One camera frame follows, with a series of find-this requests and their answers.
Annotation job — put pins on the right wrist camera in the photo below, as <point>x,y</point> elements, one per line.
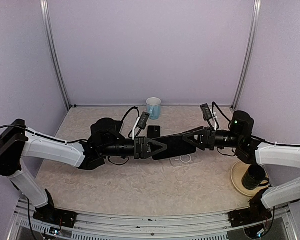
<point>207,114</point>

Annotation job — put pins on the silver-edged black smartphone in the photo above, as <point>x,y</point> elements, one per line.
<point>153,131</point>

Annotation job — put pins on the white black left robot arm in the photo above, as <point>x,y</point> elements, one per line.
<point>18,141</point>

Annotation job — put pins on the aluminium front rail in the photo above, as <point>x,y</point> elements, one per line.
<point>98,226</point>

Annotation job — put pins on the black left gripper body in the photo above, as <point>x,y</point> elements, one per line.
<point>138,153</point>

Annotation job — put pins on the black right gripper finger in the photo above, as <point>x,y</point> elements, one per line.
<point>199,131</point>
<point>196,141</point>

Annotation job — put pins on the left aluminium corner post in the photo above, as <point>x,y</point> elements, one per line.
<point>44,5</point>

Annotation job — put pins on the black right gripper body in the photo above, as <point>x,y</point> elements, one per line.
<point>211,140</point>

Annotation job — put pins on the beige round plate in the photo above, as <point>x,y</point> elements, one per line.
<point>237,172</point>

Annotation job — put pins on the aluminium corner post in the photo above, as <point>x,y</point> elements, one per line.
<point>44,5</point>
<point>248,53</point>

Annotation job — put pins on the dark green mug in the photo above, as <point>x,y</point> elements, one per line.
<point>254,177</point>

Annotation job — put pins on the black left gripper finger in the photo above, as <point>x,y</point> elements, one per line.
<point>151,150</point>
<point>148,142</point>

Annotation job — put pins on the light blue ceramic mug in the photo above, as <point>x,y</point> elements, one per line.
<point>153,105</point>

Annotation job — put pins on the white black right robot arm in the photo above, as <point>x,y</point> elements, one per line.
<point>254,151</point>

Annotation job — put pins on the right aluminium corner post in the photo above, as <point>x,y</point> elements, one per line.
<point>248,53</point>

